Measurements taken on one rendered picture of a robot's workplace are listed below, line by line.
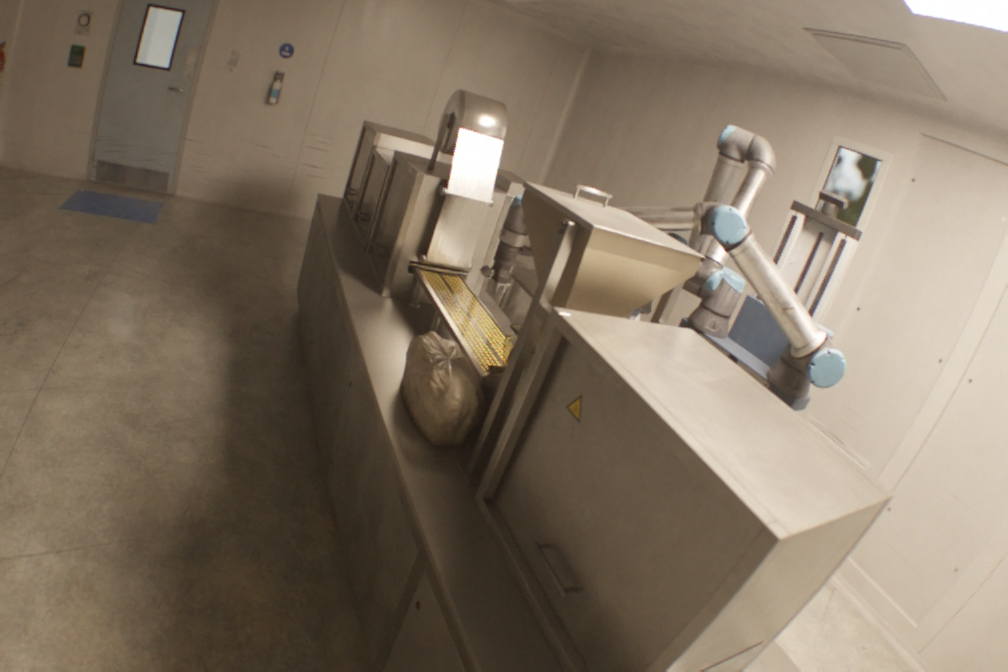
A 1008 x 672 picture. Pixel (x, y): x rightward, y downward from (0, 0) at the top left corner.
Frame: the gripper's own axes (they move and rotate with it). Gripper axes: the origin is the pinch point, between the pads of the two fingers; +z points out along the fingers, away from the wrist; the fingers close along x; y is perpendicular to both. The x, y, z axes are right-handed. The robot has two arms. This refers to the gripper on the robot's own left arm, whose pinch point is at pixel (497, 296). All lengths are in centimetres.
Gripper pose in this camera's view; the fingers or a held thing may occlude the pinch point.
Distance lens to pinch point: 195.2
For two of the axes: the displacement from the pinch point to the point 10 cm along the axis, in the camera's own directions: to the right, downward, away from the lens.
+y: -8.7, -1.5, -4.7
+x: 3.8, 4.3, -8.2
